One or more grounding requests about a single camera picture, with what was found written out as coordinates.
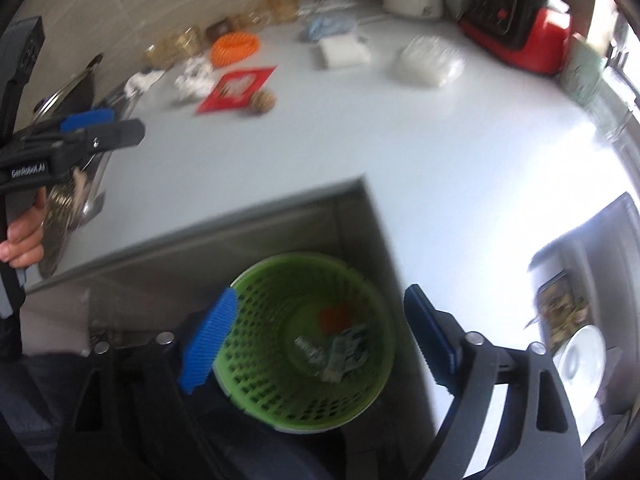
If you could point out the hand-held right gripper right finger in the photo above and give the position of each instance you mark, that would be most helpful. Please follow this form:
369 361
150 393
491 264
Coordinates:
430 340

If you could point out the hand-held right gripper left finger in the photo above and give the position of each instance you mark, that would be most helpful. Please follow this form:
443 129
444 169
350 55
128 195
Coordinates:
210 340

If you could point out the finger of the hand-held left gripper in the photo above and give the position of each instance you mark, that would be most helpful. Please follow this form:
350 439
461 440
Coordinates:
110 135
87 119

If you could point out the white tissue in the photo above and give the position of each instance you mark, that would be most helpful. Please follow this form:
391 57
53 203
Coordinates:
195 77
142 82

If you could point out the green perforated plastic basket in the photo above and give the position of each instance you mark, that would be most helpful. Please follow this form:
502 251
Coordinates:
280 285

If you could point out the red snack packet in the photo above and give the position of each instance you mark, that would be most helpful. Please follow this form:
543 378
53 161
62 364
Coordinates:
235 87

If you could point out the brown walnut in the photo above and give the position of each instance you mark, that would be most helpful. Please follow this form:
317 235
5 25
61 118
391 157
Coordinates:
262 101

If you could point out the person's left hand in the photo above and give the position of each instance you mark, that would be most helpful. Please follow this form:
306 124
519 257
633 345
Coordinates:
25 242

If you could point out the perforated metal skimmer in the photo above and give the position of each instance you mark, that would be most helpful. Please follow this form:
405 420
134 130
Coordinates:
60 210

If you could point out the stainless steel stove top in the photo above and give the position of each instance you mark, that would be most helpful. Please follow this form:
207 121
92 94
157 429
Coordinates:
95 195

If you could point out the green and white wrapper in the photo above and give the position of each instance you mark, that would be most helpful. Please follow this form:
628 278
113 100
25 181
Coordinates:
346 355

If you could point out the amber glass cup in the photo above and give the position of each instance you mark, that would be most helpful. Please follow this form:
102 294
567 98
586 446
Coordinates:
246 21
187 40
280 5
159 55

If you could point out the red wrapper scrap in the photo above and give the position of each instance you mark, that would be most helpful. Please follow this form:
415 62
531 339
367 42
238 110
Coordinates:
336 316

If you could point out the clear plastic scrap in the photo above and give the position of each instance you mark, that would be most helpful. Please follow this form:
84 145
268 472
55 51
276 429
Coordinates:
307 352

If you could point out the tray of food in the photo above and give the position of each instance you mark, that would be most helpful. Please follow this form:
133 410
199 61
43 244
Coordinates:
562 310

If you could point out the small brown clay cup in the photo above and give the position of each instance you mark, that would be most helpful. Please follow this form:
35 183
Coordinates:
217 30

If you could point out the white plate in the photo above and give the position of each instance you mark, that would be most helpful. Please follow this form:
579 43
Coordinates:
582 355

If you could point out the person's dark clothing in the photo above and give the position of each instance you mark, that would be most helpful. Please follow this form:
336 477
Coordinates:
30 410

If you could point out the light blue cloth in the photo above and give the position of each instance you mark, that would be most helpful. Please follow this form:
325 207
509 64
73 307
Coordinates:
325 27

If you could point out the white sponge pad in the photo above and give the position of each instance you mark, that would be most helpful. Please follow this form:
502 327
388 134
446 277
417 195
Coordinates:
342 52

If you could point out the clear plastic bag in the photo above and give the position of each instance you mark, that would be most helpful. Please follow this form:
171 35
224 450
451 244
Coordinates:
427 62

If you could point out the pale green carton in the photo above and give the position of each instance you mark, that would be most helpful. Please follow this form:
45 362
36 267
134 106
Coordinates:
582 75

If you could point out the red and black appliance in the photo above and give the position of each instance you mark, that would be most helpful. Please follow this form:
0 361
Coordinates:
530 35

